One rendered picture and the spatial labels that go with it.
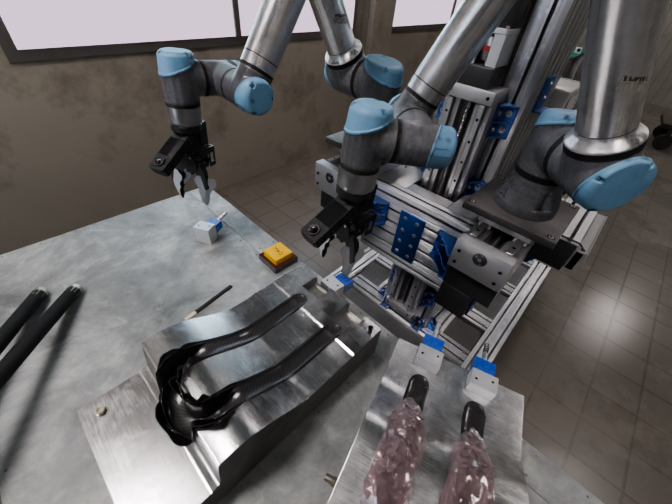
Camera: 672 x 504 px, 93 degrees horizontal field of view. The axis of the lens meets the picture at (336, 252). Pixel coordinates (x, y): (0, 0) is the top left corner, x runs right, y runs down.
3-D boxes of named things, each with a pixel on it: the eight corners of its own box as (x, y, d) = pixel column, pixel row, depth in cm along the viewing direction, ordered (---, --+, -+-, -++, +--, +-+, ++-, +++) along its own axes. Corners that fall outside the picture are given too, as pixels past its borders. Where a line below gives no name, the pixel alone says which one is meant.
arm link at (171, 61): (203, 54, 68) (161, 53, 63) (209, 107, 75) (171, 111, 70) (188, 46, 72) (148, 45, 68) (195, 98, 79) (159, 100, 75)
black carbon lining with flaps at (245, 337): (298, 295, 75) (298, 266, 69) (347, 339, 67) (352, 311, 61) (145, 397, 56) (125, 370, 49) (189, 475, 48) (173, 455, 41)
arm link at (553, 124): (553, 158, 80) (585, 101, 71) (586, 186, 70) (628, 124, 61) (507, 155, 79) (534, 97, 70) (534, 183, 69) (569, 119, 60)
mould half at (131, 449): (301, 287, 86) (301, 250, 77) (375, 351, 73) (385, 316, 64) (90, 424, 58) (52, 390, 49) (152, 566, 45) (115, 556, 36)
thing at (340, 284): (354, 272, 92) (356, 258, 89) (366, 282, 90) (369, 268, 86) (319, 294, 85) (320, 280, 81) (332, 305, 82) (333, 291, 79)
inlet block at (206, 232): (220, 217, 106) (217, 204, 103) (233, 221, 105) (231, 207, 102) (196, 241, 97) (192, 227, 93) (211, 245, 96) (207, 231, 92)
